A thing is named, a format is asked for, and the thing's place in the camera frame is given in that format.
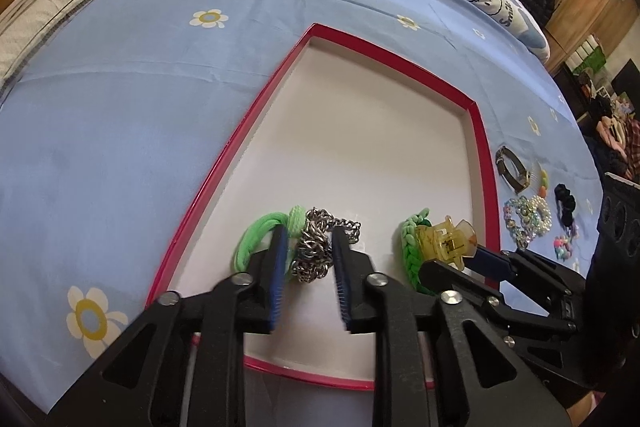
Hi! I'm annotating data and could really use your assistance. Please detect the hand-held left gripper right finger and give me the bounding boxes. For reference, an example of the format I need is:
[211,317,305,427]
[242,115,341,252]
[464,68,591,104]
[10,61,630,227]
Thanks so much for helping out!
[330,227,573,427]

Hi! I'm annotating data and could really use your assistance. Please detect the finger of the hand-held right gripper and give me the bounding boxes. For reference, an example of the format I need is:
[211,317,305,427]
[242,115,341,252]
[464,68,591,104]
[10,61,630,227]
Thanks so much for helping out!
[467,246,586,304]
[419,259,507,310]

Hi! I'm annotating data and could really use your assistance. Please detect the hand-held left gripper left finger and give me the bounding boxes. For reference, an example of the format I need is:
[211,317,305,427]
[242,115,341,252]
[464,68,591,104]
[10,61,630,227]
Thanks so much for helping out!
[45,224,291,427]

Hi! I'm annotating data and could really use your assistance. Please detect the yellow hair claw clip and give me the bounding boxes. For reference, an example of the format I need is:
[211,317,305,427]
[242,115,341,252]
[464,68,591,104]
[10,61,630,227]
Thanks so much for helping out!
[414,216,480,269]

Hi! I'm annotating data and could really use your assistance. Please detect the silver chain necklace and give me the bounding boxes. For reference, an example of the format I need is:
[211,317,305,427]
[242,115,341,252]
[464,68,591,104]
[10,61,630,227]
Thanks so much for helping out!
[291,207,362,284]

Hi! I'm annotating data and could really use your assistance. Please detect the green braided bracelet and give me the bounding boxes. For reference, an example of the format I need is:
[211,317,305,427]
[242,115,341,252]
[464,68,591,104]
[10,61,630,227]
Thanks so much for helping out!
[400,208,436,295]

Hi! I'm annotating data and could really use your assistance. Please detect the green hair tie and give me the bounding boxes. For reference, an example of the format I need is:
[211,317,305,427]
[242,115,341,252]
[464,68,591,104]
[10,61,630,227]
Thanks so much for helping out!
[232,204,308,280]

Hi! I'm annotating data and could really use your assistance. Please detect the pastel clear bead bracelet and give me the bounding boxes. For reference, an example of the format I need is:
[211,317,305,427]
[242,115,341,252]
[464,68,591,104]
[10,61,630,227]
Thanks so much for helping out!
[504,199,536,250]

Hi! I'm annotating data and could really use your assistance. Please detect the colourful bead bracelet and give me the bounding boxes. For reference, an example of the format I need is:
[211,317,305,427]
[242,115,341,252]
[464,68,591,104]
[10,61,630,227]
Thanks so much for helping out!
[550,227,578,263]

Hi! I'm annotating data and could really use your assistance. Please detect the black scrunchie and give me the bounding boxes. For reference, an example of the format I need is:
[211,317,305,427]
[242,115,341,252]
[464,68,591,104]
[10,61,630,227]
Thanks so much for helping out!
[553,182,578,228]

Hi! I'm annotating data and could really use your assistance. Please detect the pearl bracelet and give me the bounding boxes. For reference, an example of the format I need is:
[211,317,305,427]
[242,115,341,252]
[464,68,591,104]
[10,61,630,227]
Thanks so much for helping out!
[520,194,553,233]

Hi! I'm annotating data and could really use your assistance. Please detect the brown strap wrist watch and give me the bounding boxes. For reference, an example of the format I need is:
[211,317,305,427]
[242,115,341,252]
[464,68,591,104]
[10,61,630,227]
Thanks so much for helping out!
[495,147,533,195]

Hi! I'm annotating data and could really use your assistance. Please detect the red cardboard tray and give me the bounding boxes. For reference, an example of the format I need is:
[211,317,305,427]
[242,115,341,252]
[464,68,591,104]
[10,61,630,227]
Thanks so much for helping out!
[145,23,502,393]

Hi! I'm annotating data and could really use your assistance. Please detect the clear comb with coloured beads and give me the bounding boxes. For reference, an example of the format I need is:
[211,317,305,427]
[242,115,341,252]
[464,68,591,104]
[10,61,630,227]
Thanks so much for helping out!
[527,159,551,198]

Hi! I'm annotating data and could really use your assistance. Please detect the pile of soft toys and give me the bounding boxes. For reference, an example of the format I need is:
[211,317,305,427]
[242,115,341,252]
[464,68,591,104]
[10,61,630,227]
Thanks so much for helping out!
[590,97,640,180]

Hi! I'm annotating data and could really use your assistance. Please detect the blue floral bedsheet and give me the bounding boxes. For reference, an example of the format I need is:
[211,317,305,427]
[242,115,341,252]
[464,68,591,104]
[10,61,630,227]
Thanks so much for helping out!
[0,0,608,413]

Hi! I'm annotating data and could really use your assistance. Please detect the green white box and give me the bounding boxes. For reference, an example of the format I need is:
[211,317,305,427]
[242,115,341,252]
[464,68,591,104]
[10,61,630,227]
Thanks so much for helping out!
[570,34,608,75]

